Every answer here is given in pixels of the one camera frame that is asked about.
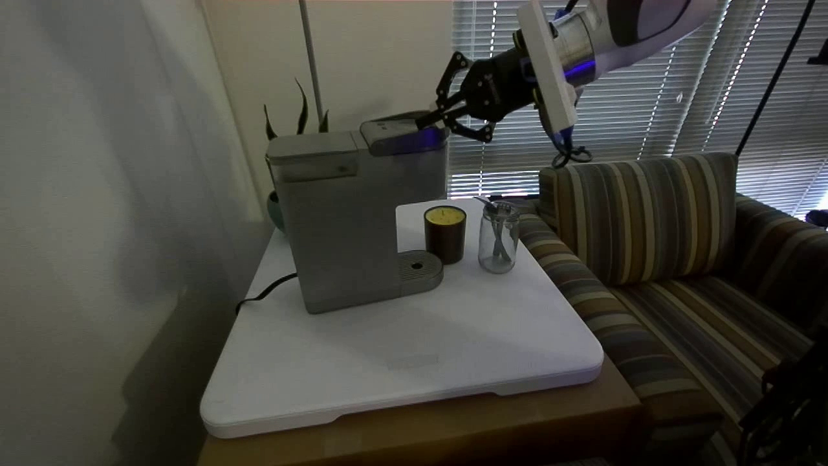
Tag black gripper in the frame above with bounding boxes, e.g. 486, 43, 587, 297
435, 47, 546, 145

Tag grey coffee machine lid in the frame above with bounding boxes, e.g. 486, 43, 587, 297
357, 111, 450, 158

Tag grey coffee machine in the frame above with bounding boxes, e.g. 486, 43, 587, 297
264, 111, 450, 315

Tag white wrist mounting plate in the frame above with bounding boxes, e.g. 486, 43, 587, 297
515, 0, 582, 136

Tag dark candle jar yellow wax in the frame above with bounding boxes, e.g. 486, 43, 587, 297
423, 202, 468, 267

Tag clear glass jar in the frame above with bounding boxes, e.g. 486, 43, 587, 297
477, 203, 521, 277

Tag window blinds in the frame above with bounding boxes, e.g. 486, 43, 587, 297
449, 0, 828, 220

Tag white plastic board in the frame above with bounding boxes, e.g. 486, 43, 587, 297
200, 198, 605, 439

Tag striped fabric sofa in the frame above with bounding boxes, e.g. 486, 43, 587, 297
515, 153, 828, 466

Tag black slanted stand pole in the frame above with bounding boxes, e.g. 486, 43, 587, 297
733, 0, 819, 159

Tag blue handled utensil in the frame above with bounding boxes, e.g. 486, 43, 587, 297
475, 190, 519, 262

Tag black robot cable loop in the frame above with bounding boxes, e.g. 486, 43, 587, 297
551, 126, 596, 170

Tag black power cable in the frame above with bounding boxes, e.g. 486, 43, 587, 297
233, 269, 301, 315

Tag dark frame object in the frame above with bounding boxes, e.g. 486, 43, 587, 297
736, 333, 828, 466

